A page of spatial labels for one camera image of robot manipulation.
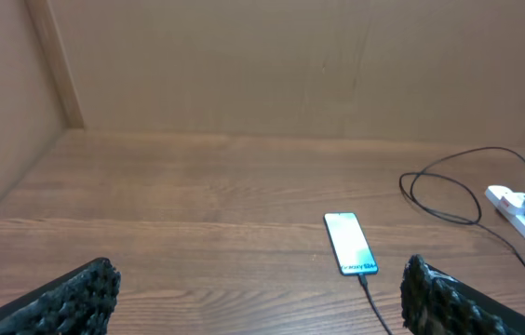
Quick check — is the blue Samsung Galaxy smartphone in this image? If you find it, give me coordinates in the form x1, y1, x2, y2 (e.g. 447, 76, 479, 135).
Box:
324, 212, 379, 276

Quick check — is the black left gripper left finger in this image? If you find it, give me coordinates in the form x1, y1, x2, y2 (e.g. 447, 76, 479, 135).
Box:
0, 258, 121, 335

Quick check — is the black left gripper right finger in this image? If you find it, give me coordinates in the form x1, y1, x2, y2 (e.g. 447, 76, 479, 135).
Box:
400, 254, 525, 335

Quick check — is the white charger plug adapter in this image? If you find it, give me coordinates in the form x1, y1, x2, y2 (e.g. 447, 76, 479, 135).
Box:
497, 192, 525, 216

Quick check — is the black charger cable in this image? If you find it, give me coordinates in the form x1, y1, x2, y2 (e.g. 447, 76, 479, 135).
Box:
357, 146, 525, 335

